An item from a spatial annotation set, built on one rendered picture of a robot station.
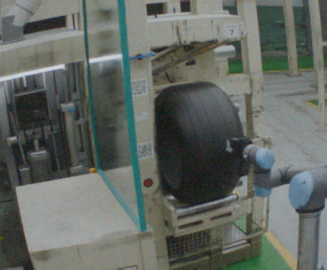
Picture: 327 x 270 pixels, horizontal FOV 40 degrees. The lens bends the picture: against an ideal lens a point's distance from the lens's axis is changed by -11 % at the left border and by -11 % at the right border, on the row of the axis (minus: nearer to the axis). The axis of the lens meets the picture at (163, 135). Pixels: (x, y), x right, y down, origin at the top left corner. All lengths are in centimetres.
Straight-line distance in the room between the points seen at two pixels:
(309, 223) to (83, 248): 74
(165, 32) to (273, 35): 1000
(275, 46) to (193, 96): 1027
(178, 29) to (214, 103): 48
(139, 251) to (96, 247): 14
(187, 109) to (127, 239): 89
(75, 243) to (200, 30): 147
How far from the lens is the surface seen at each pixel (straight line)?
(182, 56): 267
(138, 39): 216
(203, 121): 217
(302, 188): 154
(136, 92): 219
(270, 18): 1233
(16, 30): 234
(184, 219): 238
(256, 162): 188
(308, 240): 164
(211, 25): 257
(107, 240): 144
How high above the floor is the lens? 197
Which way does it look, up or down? 18 degrees down
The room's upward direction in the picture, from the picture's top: 5 degrees counter-clockwise
